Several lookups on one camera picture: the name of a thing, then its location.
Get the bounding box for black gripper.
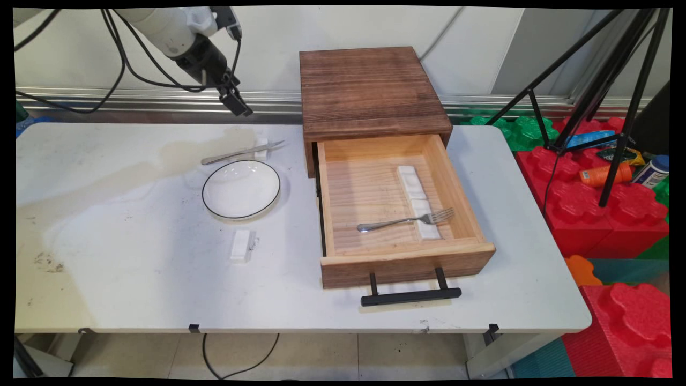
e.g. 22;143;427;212
174;34;254;117

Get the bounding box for silver table knife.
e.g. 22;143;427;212
201;140;286;166

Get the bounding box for silver fork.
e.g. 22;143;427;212
357;207;456;233

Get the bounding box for white plate black rim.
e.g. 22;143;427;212
202;160;281;220

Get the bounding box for dark wooden cabinet box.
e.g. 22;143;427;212
299;46;453;179

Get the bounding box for green foam building block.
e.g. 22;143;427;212
460;114;561;152

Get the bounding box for blue packet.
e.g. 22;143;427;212
563;130;617;150

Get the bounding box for red foam building blocks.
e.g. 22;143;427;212
514;117;670;259

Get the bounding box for white table leg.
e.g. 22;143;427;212
465;332;559;378

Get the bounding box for orange bottle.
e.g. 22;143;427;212
579;162;634;188

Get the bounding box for orange foam building block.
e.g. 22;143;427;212
564;255;603;287

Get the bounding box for black tripod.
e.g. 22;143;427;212
485;8;673;209

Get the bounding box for green yellow snack packet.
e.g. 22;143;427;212
598;146;646;166

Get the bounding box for white bottle blue cap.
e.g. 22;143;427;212
631;154;670;189

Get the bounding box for red foam building block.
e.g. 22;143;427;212
562;283;673;378

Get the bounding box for aluminium rail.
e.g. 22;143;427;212
15;86;652;125

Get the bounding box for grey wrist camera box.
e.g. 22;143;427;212
211;6;243;41

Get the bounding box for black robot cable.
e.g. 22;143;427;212
15;8;243;114

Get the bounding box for wooden drawer black handle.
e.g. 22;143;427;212
314;134;496;307

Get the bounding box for black floor cable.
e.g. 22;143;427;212
202;333;280;380

